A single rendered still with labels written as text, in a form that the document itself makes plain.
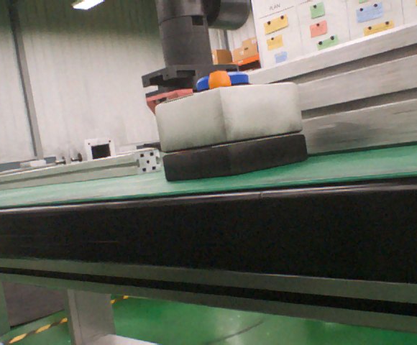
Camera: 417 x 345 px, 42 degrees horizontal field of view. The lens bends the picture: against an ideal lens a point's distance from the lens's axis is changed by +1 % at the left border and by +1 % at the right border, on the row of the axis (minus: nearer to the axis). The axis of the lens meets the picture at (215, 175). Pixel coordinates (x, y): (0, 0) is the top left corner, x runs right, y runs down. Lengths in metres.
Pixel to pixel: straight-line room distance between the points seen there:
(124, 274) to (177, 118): 0.18
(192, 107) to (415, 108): 0.16
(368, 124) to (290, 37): 3.64
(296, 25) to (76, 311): 2.77
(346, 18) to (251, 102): 3.47
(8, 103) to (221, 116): 12.49
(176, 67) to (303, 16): 3.44
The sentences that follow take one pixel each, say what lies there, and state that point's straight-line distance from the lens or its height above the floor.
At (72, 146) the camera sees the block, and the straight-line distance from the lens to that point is 1.59.
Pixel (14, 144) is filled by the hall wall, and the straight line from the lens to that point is 12.69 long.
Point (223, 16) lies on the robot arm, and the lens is 0.69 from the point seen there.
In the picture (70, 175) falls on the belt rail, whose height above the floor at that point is 0.79.
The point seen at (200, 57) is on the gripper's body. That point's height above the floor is 0.90.
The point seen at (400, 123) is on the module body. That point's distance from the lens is 0.42.
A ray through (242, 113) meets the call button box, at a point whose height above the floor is 0.82.
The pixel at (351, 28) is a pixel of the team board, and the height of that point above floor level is 1.43.
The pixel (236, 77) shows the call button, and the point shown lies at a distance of 0.40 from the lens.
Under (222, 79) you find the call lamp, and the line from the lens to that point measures 0.37.
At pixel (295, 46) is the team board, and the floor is 1.43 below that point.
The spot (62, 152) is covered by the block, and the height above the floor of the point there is 0.86.
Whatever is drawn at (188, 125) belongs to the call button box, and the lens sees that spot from 0.39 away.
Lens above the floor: 0.80
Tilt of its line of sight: 3 degrees down
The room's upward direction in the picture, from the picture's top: 9 degrees counter-clockwise
